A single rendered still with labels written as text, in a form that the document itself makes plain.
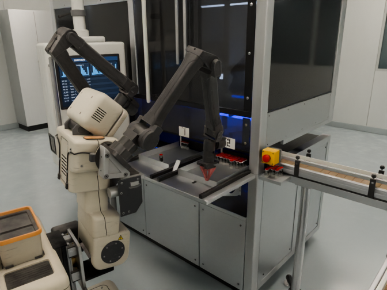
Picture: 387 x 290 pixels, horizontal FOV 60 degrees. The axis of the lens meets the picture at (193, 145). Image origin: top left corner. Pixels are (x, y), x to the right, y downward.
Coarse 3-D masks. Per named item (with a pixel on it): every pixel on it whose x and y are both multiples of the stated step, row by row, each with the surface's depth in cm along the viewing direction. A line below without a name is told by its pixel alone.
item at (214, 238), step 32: (160, 192) 238; (288, 192) 212; (320, 192) 257; (128, 224) 277; (160, 224) 247; (192, 224) 222; (224, 224) 202; (288, 224) 223; (192, 256) 230; (224, 256) 209; (288, 256) 233
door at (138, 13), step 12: (156, 0) 198; (168, 0) 191; (180, 0) 185; (156, 12) 200; (168, 12) 194; (180, 12) 188; (156, 24) 202; (168, 24) 196; (180, 24) 190; (156, 36) 205; (168, 36) 198; (180, 36) 192; (156, 48) 207; (168, 48) 200; (180, 48) 194; (144, 60) 218; (156, 60) 210; (168, 60) 203; (180, 60) 196; (144, 72) 220; (156, 72) 213; (168, 72) 205; (144, 84) 223; (156, 84) 215; (180, 96) 203
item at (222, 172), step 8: (200, 160) 190; (184, 168) 181; (192, 168) 186; (216, 168) 186; (224, 168) 186; (248, 168) 181; (184, 176) 175; (192, 176) 171; (200, 176) 168; (216, 176) 176; (224, 176) 176; (232, 176) 171; (208, 184) 165; (216, 184) 162
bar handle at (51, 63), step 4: (52, 60) 184; (48, 64) 188; (52, 64) 185; (52, 68) 185; (52, 72) 186; (52, 76) 186; (52, 80) 187; (52, 84) 188; (56, 84) 189; (52, 88) 189; (56, 88) 189; (56, 92) 190; (56, 96) 190; (56, 100) 191; (56, 104) 191; (56, 108) 192; (56, 112) 193; (56, 116) 194; (60, 116) 194; (60, 120) 195; (60, 124) 195
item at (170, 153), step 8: (168, 144) 217; (176, 144) 223; (144, 152) 203; (152, 152) 208; (160, 152) 212; (168, 152) 212; (176, 152) 212; (184, 152) 212; (192, 152) 211; (200, 152) 202; (144, 160) 198; (152, 160) 192; (168, 160) 199; (184, 160) 193
